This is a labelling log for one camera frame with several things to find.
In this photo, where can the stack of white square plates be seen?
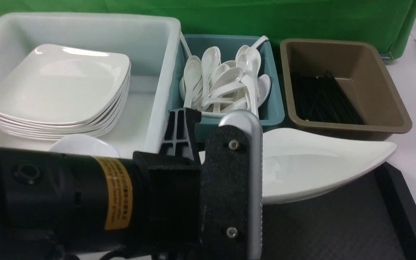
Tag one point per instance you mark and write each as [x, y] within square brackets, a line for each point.
[58, 91]

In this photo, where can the large white plastic tub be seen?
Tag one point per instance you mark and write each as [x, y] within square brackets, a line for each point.
[150, 42]

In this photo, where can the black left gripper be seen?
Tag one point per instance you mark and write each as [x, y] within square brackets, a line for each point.
[188, 210]

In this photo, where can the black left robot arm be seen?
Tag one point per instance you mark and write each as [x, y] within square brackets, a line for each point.
[77, 203]

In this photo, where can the brown plastic bin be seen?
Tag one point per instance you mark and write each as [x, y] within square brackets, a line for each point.
[363, 77]

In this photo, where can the pile of white soup spoons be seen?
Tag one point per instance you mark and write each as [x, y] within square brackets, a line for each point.
[216, 88]

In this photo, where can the green backdrop cloth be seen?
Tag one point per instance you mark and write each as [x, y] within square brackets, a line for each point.
[385, 24]

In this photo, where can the white square rice plate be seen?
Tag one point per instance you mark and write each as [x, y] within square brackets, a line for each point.
[298, 165]

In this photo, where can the stack of white small bowls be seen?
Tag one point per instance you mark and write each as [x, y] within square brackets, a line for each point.
[80, 144]

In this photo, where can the pile of black chopsticks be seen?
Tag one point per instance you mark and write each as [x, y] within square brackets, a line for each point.
[321, 99]

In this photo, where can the black plastic serving tray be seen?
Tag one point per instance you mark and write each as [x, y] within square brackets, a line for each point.
[372, 218]

